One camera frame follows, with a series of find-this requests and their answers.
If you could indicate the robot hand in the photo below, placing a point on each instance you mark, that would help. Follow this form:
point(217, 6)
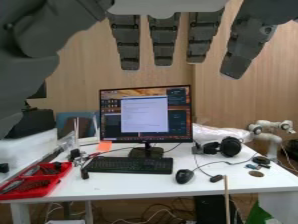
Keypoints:
point(27, 50)

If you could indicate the black bag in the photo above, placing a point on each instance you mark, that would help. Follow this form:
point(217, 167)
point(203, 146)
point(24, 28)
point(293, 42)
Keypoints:
point(31, 123)

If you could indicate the white router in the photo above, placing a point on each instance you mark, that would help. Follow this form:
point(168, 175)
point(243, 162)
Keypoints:
point(86, 140)

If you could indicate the computer monitor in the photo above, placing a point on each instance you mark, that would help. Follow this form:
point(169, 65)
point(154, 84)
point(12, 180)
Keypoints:
point(144, 113)

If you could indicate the orange paper note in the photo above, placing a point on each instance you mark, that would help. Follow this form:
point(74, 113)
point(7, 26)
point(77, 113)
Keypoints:
point(105, 146)

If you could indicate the red tray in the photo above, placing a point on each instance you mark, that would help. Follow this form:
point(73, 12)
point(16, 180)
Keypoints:
point(31, 188)
point(48, 168)

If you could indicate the small black object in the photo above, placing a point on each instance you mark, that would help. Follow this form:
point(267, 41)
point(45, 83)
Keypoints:
point(84, 173)

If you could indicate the black keyboard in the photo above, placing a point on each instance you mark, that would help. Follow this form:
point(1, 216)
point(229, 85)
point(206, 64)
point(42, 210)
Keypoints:
point(128, 165)

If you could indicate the white desk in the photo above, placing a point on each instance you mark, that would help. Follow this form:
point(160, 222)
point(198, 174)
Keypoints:
point(146, 186)

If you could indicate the black mouse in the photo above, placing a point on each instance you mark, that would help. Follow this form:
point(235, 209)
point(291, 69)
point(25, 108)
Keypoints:
point(183, 176)

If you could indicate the black headphones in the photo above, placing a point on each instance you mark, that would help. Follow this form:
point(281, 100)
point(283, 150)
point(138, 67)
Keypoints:
point(230, 146)

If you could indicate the small white jointed device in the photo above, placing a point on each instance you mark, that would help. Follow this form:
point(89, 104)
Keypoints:
point(270, 128)

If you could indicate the round brown coaster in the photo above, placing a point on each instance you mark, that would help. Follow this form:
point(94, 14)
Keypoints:
point(255, 174)

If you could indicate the thin stick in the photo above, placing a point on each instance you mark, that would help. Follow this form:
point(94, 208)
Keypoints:
point(226, 200)

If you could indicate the black computer tower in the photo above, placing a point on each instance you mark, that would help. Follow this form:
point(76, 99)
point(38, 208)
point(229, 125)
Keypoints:
point(213, 210)

